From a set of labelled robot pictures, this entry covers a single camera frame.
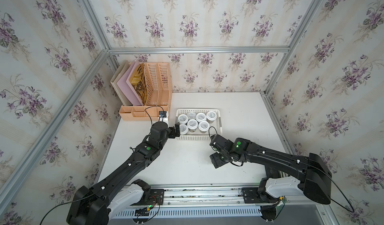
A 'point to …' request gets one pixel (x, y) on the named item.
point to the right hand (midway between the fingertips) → (218, 159)
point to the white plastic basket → (215, 127)
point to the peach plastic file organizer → (158, 87)
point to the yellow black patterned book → (138, 82)
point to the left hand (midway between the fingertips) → (173, 123)
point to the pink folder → (124, 84)
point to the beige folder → (114, 81)
